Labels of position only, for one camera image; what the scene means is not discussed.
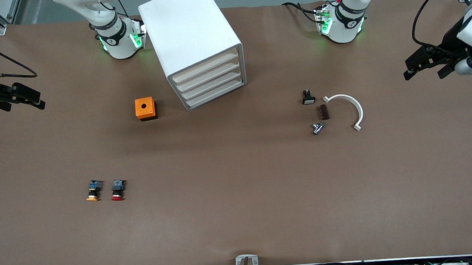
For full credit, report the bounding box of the red cap push button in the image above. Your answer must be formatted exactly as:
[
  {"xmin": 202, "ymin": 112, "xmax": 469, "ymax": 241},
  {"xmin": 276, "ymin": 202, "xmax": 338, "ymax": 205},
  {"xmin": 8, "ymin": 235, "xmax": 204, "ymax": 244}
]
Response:
[{"xmin": 110, "ymin": 179, "xmax": 127, "ymax": 202}]

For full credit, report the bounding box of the white drawer holding red button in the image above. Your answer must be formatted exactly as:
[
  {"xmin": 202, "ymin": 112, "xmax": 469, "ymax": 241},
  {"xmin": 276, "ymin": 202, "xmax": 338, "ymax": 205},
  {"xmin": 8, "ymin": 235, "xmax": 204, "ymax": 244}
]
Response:
[{"xmin": 170, "ymin": 48, "xmax": 241, "ymax": 85}]

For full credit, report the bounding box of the orange cap push button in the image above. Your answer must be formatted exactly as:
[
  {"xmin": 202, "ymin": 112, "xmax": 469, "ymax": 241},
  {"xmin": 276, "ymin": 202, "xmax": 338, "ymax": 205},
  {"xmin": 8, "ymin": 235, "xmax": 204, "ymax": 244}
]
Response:
[{"xmin": 85, "ymin": 179, "xmax": 105, "ymax": 203}]

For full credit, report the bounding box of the black button white cap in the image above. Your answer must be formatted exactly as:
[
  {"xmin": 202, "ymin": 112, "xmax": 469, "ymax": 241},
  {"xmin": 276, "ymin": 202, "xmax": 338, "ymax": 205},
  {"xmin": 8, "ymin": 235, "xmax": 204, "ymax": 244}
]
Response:
[{"xmin": 301, "ymin": 89, "xmax": 317, "ymax": 106}]

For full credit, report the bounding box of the white drawer cabinet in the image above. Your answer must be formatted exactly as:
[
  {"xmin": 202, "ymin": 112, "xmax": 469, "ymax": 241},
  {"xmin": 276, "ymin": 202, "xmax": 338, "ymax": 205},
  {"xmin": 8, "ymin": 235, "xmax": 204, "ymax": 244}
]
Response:
[{"xmin": 137, "ymin": 0, "xmax": 248, "ymax": 114}]

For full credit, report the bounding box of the white drawer holding green button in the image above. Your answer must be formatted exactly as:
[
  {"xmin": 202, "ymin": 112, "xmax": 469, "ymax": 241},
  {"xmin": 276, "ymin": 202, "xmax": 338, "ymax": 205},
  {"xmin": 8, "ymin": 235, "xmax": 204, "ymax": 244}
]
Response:
[{"xmin": 174, "ymin": 59, "xmax": 243, "ymax": 94}]

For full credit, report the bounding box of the empty white drawer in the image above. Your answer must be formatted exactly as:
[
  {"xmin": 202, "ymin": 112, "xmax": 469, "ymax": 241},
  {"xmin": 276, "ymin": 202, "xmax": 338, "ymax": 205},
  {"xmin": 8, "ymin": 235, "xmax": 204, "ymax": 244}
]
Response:
[{"xmin": 178, "ymin": 69, "xmax": 245, "ymax": 101}]

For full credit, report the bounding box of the lowest white drawer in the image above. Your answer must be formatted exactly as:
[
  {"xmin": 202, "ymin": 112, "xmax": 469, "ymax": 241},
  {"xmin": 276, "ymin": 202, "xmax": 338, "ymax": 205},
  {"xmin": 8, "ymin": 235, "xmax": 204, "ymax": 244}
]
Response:
[{"xmin": 182, "ymin": 78, "xmax": 246, "ymax": 110}]

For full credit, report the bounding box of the white curved plastic arc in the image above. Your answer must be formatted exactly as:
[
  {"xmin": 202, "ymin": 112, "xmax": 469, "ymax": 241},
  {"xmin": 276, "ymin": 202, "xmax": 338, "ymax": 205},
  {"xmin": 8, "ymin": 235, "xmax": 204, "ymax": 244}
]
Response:
[{"xmin": 322, "ymin": 92, "xmax": 365, "ymax": 134}]

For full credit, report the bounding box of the brown table mat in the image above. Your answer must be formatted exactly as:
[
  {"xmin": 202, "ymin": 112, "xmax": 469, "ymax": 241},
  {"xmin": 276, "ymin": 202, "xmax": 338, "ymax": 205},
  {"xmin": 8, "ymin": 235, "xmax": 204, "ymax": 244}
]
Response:
[{"xmin": 0, "ymin": 0, "xmax": 472, "ymax": 265}]

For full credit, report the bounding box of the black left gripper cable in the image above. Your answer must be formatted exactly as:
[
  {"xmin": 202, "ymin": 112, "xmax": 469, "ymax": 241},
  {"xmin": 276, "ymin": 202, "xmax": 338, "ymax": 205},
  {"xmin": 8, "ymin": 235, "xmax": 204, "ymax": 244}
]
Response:
[{"xmin": 410, "ymin": 0, "xmax": 471, "ymax": 56}]

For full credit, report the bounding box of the orange button enclosure box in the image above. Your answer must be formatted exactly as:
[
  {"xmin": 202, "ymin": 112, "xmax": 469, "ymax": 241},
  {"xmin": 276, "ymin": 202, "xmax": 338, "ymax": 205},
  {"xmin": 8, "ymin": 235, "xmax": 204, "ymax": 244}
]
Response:
[{"xmin": 134, "ymin": 96, "xmax": 158, "ymax": 122}]

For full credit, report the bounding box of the black arm base cable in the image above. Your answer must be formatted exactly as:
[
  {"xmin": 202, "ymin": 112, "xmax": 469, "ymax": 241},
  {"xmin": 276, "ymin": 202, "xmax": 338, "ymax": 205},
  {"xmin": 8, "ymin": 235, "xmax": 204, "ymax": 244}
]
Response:
[{"xmin": 281, "ymin": 0, "xmax": 321, "ymax": 25}]

